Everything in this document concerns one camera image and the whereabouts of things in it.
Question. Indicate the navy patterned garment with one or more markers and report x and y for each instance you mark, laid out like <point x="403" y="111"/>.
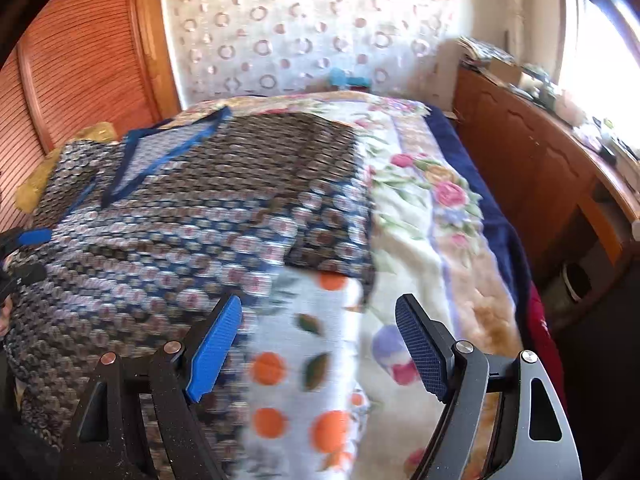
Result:
<point x="175" y="210"/>

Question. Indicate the bright window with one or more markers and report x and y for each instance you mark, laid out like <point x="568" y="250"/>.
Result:
<point x="600" y="35"/>

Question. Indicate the cardboard box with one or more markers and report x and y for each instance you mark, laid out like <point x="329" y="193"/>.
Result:
<point x="505" y="72"/>

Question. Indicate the wooden cabinet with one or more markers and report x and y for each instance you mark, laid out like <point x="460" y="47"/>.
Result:
<point x="525" y="160"/>

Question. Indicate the red cloth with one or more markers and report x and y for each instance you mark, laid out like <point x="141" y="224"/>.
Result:
<point x="542" y="330"/>

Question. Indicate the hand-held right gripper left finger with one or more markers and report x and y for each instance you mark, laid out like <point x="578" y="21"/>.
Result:
<point x="216" y="347"/>

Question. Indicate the floral plush blanket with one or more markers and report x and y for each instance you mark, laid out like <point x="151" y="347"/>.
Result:
<point x="425" y="210"/>

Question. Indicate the white circle pattern curtain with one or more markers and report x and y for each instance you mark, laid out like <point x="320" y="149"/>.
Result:
<point x="300" y="25"/>

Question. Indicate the clutter of small items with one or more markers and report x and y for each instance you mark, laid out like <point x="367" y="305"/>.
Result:
<point x="575" y="110"/>

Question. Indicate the teal plastic object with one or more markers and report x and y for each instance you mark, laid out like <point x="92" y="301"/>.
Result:
<point x="342" y="79"/>

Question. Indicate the navy blue blanket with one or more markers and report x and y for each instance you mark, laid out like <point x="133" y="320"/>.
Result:
<point x="495" y="220"/>

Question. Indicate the orange fruit print sheet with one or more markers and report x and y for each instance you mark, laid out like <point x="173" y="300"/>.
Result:
<point x="295" y="360"/>

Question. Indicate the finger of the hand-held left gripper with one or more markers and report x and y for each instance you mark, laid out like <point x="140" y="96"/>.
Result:
<point x="34" y="237"/>
<point x="27" y="274"/>

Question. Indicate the pile of papers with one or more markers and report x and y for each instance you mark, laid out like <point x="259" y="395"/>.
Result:
<point x="480" y="50"/>

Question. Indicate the grey speaker box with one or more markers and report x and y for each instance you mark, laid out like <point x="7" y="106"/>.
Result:
<point x="582" y="272"/>

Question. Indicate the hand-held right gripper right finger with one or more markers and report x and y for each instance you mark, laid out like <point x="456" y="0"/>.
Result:
<point x="422" y="352"/>

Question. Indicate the olive fuzzy blanket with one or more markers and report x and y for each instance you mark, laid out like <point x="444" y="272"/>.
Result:
<point x="95" y="132"/>

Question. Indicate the wooden slatted headboard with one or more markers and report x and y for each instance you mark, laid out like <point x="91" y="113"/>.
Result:
<point x="75" y="70"/>

